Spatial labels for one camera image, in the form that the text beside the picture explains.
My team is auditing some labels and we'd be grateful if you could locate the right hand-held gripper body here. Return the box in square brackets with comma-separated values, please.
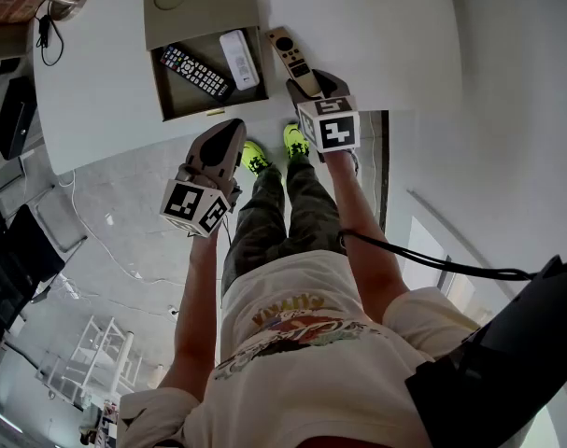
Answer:
[295, 94, 361, 153]

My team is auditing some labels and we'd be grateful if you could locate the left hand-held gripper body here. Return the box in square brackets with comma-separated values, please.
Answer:
[159, 164, 241, 238]

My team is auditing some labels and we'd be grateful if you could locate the gold remote control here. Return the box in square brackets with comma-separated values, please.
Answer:
[264, 26, 322, 97]

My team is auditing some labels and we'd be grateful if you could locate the white remote control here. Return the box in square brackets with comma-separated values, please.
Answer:
[219, 30, 261, 91]

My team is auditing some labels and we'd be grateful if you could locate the black remote control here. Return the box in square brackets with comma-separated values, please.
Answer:
[159, 45, 232, 101]

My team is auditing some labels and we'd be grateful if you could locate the grey storage box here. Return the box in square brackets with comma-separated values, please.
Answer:
[142, 0, 270, 123]

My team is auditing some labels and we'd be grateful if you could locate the person's right forearm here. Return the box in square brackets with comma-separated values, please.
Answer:
[322, 149, 410, 326]

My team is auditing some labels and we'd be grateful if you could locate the person's left forearm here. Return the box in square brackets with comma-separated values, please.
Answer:
[159, 233, 219, 405]

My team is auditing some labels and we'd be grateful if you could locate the black metal cash box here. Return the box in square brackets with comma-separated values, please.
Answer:
[0, 76, 39, 161]

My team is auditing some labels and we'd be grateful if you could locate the person's left neon shoe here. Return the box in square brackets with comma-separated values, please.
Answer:
[241, 140, 271, 175]

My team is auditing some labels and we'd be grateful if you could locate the person's neon shoe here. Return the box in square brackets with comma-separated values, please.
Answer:
[282, 122, 311, 161]
[241, 140, 271, 175]

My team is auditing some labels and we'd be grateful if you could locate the person's right neon shoe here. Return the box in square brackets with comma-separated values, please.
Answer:
[282, 122, 311, 161]

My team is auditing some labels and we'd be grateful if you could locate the black office chair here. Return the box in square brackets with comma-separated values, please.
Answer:
[0, 182, 89, 340]

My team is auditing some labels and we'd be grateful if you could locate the white metal rack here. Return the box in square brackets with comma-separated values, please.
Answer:
[35, 315, 142, 410]

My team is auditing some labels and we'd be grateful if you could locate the person's white printed T-shirt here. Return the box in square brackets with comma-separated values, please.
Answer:
[117, 249, 485, 448]

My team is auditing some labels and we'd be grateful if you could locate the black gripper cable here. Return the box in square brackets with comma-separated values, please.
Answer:
[337, 229, 541, 282]

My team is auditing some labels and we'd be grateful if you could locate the black power adapter cable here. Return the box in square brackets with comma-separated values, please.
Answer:
[34, 0, 64, 68]

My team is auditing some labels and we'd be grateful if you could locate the black body-worn camera rig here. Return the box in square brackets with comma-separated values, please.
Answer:
[404, 254, 567, 442]

